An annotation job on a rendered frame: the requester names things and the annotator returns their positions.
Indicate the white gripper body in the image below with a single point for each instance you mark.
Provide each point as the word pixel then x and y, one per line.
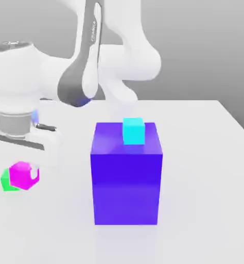
pixel 21 151

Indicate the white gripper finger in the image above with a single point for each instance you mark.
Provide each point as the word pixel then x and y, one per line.
pixel 34 172

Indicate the small magenta cube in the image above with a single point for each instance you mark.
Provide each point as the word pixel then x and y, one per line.
pixel 20 175

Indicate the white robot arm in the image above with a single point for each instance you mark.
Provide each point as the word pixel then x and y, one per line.
pixel 117 61

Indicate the small green cube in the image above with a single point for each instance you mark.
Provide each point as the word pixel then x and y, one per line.
pixel 5 181

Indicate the small cyan cube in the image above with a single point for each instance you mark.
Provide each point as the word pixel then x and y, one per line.
pixel 133 132

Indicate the large blue box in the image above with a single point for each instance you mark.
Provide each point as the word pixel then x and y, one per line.
pixel 126 185

